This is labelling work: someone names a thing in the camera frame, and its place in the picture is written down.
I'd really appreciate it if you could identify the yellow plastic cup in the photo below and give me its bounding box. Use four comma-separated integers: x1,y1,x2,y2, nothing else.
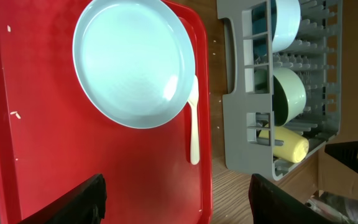
273,126,309,163

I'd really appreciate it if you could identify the light blue plate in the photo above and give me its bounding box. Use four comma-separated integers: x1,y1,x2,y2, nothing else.
72,0,196,129

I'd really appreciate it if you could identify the white plastic spoon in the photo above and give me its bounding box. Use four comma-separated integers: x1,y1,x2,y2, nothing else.
188,76,200,165

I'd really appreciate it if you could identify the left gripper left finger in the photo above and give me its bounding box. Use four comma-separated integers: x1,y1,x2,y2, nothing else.
19,174,107,224

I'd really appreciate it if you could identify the light blue small bowl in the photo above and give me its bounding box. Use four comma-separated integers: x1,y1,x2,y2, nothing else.
252,0,301,53

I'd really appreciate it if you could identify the grey dishwasher rack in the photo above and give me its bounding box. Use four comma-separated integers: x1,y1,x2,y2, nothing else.
217,0,343,180

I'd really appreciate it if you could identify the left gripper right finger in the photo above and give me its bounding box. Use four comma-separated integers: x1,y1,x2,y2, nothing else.
249,174,334,224

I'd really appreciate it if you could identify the green bowl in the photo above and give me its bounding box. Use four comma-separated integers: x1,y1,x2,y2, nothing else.
272,67,306,126

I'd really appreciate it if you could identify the red plastic tray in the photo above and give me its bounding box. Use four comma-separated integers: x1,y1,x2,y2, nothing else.
0,1,213,223

